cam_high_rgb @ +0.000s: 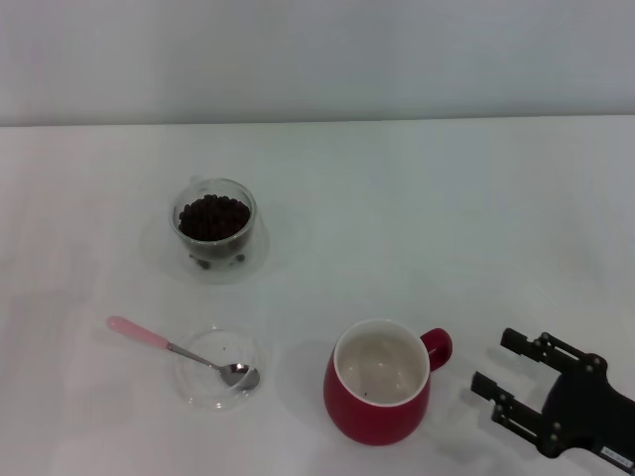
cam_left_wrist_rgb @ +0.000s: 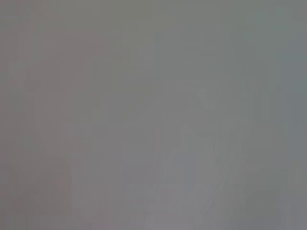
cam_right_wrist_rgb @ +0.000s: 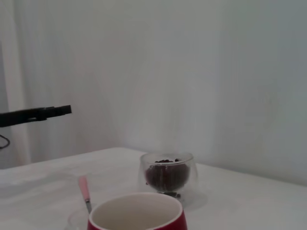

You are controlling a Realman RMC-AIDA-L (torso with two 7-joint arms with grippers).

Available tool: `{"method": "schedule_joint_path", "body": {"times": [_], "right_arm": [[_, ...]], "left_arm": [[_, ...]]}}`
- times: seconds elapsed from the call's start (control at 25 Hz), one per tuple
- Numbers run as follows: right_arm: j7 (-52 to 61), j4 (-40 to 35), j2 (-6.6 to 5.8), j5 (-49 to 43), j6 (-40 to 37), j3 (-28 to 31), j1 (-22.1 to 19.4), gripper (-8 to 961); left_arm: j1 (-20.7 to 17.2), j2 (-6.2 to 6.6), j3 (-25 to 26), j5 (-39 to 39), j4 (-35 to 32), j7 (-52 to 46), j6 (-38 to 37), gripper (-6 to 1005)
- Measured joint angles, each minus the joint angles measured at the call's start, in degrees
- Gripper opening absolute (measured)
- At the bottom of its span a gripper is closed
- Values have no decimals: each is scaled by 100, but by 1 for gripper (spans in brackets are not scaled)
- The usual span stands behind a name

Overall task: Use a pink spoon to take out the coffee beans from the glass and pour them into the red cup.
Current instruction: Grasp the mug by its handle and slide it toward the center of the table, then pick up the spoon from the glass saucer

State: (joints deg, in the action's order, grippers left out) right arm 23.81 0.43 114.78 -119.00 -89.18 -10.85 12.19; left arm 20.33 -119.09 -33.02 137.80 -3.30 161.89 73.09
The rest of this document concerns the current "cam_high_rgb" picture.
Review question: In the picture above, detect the red ceramic mug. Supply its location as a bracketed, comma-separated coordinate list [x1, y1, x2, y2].
[322, 317, 453, 446]

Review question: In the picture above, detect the pink handled metal spoon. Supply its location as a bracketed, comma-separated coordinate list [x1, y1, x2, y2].
[105, 315, 261, 393]

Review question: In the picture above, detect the small clear glass dish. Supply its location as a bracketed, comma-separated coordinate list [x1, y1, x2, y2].
[171, 322, 273, 413]

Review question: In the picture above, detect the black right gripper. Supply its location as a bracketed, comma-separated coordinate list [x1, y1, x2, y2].
[469, 325, 635, 473]

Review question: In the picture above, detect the clear glass cup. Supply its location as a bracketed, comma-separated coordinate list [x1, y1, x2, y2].
[171, 174, 258, 262]

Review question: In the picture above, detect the pile of coffee beans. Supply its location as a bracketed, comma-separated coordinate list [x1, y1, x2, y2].
[178, 193, 252, 243]

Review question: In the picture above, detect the clear glass saucer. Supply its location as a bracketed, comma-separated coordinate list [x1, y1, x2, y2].
[166, 217, 273, 287]

